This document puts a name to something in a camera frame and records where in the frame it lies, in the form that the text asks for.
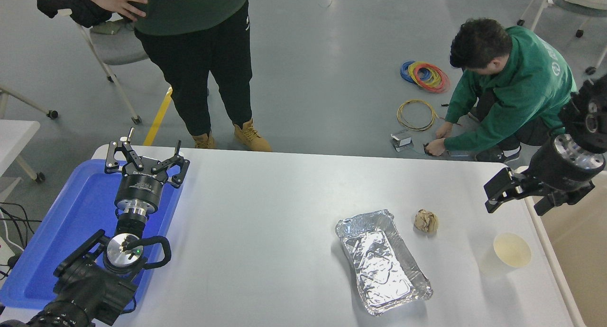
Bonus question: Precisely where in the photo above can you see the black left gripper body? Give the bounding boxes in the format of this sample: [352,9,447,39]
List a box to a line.
[115,168,167,209]

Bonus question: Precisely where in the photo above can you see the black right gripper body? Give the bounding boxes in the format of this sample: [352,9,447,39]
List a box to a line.
[525,136,596,196]

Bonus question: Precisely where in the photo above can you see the white paper cup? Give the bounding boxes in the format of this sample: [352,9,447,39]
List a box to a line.
[478,232,533,278]

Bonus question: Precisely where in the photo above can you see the standing person's right hand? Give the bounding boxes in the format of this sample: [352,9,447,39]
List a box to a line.
[92,0,148,21]

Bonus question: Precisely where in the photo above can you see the large pale bin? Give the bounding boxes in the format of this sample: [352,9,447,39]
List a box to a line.
[515,166,607,327]

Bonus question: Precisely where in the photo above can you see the blue plastic tray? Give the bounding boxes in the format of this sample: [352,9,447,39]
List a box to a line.
[0,159,184,311]

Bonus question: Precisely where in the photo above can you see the crumpled tan paper ball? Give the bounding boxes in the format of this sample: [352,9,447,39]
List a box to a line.
[414,209,439,234]

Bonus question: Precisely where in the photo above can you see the crouching person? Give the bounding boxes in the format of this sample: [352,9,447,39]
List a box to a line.
[425,18,578,163]

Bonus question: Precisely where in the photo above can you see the white leg with caster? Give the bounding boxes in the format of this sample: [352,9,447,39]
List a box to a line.
[0,88,58,120]

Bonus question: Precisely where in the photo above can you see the small silver box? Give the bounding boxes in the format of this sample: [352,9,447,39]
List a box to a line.
[390,130,414,152]

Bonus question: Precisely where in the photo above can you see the white side table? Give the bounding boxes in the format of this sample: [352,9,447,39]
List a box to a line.
[0,120,46,184]

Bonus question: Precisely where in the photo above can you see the standing person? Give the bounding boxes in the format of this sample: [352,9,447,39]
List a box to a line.
[71,0,273,152]

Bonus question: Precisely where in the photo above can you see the silver foil tray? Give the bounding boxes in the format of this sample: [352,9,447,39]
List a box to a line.
[335,209,433,317]

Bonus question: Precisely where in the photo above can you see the white power strip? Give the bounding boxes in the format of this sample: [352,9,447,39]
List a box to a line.
[0,235,16,266]

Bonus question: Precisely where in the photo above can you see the black jacket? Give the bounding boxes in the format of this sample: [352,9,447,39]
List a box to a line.
[35,0,117,28]

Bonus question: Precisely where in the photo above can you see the grey chair white frame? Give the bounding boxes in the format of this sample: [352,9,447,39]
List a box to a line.
[59,9,210,125]

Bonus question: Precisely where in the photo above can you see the red and yellow wire coil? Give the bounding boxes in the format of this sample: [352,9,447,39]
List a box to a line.
[408,62,450,93]

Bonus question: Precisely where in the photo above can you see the large yellow wire coil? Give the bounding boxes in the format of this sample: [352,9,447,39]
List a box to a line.
[396,100,439,132]

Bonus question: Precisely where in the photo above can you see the black floor cables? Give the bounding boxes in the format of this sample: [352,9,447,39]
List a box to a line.
[0,201,43,280]

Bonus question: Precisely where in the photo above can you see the blue wire coil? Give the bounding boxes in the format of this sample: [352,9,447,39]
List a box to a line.
[400,61,427,84]

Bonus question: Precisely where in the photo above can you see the white frame wheeled chair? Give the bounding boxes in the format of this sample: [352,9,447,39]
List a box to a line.
[517,0,607,75]

